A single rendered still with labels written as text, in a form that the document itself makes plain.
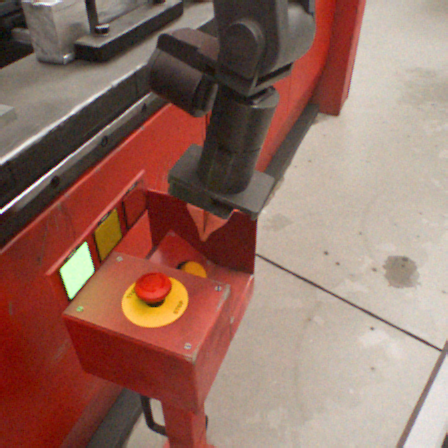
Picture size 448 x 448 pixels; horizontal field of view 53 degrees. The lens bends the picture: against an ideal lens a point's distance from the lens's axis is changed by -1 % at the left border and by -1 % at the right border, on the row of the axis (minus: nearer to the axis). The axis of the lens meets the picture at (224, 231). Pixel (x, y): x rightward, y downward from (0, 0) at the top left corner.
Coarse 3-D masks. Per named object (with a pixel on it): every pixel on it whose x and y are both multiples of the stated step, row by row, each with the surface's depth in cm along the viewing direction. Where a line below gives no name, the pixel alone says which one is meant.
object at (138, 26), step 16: (176, 0) 94; (128, 16) 86; (144, 16) 86; (160, 16) 88; (176, 16) 94; (112, 32) 79; (128, 32) 80; (144, 32) 85; (80, 48) 76; (96, 48) 74; (112, 48) 77
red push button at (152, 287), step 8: (152, 272) 49; (136, 280) 49; (144, 280) 48; (152, 280) 48; (160, 280) 48; (168, 280) 49; (136, 288) 48; (144, 288) 47; (152, 288) 47; (160, 288) 47; (168, 288) 48; (144, 296) 47; (152, 296) 47; (160, 296) 47; (152, 304) 49; (160, 304) 49
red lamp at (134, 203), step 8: (136, 192) 57; (128, 200) 56; (136, 200) 58; (144, 200) 60; (128, 208) 56; (136, 208) 58; (144, 208) 60; (128, 216) 57; (136, 216) 59; (128, 224) 57
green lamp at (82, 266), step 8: (80, 248) 49; (80, 256) 49; (88, 256) 50; (72, 264) 48; (80, 264) 49; (88, 264) 51; (64, 272) 47; (72, 272) 48; (80, 272) 50; (88, 272) 51; (64, 280) 47; (72, 280) 48; (80, 280) 50; (72, 288) 49; (72, 296) 49
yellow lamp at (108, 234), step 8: (112, 216) 53; (104, 224) 52; (112, 224) 54; (96, 232) 51; (104, 232) 52; (112, 232) 54; (120, 232) 56; (96, 240) 51; (104, 240) 53; (112, 240) 54; (104, 248) 53; (104, 256) 54
